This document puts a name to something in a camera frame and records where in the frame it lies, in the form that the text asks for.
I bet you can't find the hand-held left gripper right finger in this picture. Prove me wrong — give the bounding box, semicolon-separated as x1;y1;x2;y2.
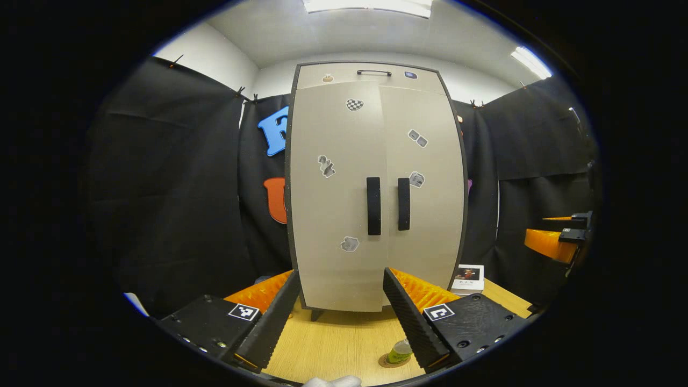
383;267;533;372

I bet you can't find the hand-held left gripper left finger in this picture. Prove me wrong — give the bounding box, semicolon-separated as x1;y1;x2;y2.
159;269;302;374

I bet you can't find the green label bottle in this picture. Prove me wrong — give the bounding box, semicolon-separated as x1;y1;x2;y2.
387;339;413;364

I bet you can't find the round brown coaster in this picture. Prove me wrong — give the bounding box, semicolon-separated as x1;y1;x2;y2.
378;352;412;369

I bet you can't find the cabinet door with square stickers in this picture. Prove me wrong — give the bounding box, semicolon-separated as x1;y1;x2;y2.
379;85;467;291

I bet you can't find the cabinet door with checkered sticker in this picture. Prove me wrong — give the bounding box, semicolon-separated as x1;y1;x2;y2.
288;81;389;312

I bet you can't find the grey white cabinet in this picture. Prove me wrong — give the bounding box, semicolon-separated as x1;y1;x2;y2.
284;61;469;322

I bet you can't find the white cabinet drawer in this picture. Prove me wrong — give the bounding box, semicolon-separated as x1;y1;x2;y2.
296;63;447;96

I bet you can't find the white printed sheet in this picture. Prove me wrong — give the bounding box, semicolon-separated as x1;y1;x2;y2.
123;292;152;318

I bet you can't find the small ceiling light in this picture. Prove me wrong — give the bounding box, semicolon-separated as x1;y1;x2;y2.
511;46;553;80

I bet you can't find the black backdrop cloth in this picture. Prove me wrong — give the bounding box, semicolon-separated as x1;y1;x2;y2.
81;55;600;318

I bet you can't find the long ceiling light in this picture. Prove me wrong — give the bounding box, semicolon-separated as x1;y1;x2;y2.
302;0;433;18

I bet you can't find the black door handle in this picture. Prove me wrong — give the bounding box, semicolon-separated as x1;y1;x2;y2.
367;177;382;236
398;178;411;231

